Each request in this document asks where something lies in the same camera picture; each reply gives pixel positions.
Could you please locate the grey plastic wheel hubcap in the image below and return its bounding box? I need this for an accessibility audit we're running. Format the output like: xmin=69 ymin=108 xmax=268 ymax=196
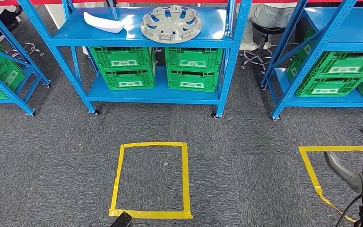
xmin=140 ymin=5 xmax=203 ymax=44

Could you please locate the blue metal shelf rack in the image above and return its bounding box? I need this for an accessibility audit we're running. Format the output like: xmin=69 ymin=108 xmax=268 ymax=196
xmin=260 ymin=0 xmax=363 ymax=121
xmin=17 ymin=0 xmax=252 ymax=120
xmin=0 ymin=0 xmax=51 ymax=117

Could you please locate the black robot body part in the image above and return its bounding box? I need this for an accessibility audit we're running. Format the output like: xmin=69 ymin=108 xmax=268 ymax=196
xmin=109 ymin=211 xmax=134 ymax=227

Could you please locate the black round stool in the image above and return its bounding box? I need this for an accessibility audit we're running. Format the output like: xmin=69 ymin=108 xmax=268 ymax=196
xmin=239 ymin=22 xmax=287 ymax=74
xmin=0 ymin=17 xmax=45 ymax=60

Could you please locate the person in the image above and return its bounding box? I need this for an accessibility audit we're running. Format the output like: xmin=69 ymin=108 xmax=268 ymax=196
xmin=236 ymin=2 xmax=298 ymax=52
xmin=0 ymin=4 xmax=24 ymax=23

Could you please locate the white plastic mirror cover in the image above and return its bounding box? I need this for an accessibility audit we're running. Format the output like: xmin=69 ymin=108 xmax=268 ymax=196
xmin=83 ymin=12 xmax=126 ymax=34

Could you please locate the white desk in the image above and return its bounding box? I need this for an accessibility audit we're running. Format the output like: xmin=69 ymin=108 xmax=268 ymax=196
xmin=45 ymin=3 xmax=68 ymax=29

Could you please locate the red barrier tape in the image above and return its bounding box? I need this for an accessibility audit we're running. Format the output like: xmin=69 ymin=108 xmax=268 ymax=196
xmin=0 ymin=0 xmax=363 ymax=7

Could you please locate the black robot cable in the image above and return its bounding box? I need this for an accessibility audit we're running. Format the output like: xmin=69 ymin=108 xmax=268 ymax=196
xmin=335 ymin=194 xmax=362 ymax=227

